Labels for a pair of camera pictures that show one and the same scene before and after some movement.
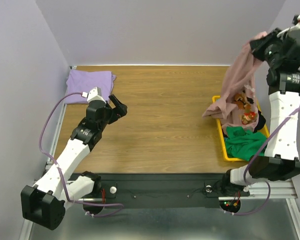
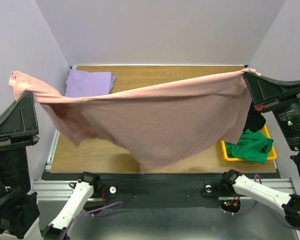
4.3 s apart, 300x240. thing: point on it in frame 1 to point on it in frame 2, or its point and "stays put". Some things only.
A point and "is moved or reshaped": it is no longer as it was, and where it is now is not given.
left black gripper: (121, 111) to (19, 120)
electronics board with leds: (230, 206) stays put
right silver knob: (208, 188) stays put
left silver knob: (113, 190) stays put
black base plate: (157, 190) stays put
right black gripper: (259, 43) to (279, 103)
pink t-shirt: (239, 106) is moved or reshaped
